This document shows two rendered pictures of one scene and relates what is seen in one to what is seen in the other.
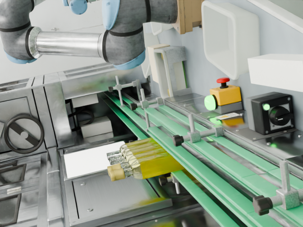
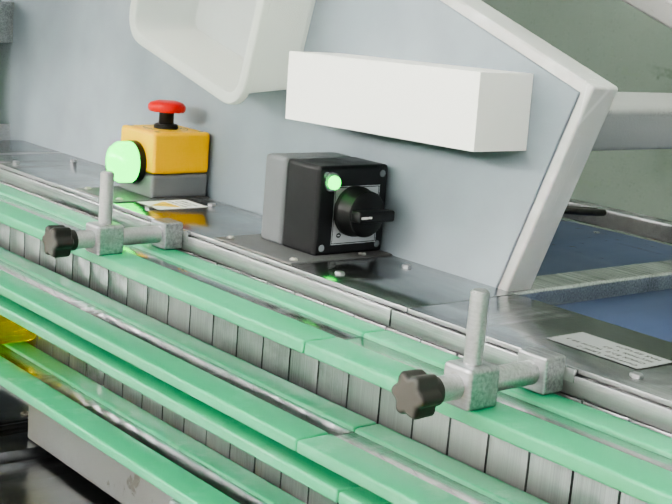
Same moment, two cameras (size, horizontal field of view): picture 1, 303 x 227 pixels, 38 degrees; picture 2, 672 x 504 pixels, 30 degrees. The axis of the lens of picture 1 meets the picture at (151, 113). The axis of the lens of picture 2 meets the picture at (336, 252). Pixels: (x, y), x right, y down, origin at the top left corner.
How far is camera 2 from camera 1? 27 cm
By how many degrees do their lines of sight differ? 29
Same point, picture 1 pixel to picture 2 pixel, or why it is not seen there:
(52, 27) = not seen: outside the picture
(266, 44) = (334, 27)
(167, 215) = not seen: outside the picture
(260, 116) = (314, 204)
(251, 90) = (248, 145)
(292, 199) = (486, 387)
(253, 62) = (309, 64)
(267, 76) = (349, 103)
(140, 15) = not seen: outside the picture
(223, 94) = (167, 144)
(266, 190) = (390, 371)
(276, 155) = (377, 298)
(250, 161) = (299, 309)
